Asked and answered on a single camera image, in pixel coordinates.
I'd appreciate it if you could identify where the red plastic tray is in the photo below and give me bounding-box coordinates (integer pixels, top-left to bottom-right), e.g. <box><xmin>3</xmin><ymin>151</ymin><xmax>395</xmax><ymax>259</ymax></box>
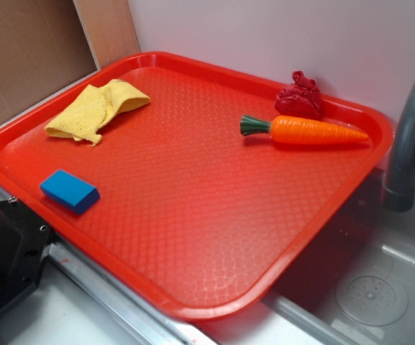
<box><xmin>0</xmin><ymin>52</ymin><xmax>393</xmax><ymax>321</ymax></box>

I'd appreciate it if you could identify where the brown cardboard panel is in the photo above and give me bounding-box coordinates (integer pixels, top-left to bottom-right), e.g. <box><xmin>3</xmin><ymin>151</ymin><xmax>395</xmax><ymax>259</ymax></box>
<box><xmin>0</xmin><ymin>1</ymin><xmax>140</xmax><ymax>125</ymax></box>

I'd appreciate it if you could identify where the blue rectangular block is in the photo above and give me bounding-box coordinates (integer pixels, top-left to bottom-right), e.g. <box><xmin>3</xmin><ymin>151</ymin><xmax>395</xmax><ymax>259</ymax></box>
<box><xmin>40</xmin><ymin>170</ymin><xmax>101</xmax><ymax>214</ymax></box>

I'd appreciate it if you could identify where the grey toy faucet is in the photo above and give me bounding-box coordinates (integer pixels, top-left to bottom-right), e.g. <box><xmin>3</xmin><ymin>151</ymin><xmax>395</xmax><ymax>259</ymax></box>
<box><xmin>381</xmin><ymin>83</ymin><xmax>415</xmax><ymax>212</ymax></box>

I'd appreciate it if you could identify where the orange plastic toy carrot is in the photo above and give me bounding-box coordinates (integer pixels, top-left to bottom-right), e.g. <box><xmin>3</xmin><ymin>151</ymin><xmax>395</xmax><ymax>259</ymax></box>
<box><xmin>240</xmin><ymin>115</ymin><xmax>369</xmax><ymax>145</ymax></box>

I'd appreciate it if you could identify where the grey plastic sink basin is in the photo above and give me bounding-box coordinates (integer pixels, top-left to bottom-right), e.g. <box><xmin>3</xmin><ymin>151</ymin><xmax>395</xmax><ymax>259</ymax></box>
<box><xmin>264</xmin><ymin>163</ymin><xmax>415</xmax><ymax>345</ymax></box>

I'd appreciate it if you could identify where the crumpled dark red object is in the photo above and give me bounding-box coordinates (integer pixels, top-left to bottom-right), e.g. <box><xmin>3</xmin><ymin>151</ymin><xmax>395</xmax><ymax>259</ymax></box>
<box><xmin>275</xmin><ymin>70</ymin><xmax>322</xmax><ymax>119</ymax></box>

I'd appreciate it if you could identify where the yellow cloth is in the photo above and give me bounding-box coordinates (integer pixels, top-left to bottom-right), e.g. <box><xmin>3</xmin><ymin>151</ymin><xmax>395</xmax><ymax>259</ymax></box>
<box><xmin>45</xmin><ymin>79</ymin><xmax>150</xmax><ymax>146</ymax></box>

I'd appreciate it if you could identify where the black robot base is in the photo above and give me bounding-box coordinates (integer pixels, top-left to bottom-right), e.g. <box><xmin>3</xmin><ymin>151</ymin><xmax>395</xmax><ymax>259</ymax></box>
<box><xmin>0</xmin><ymin>201</ymin><xmax>54</xmax><ymax>318</ymax></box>

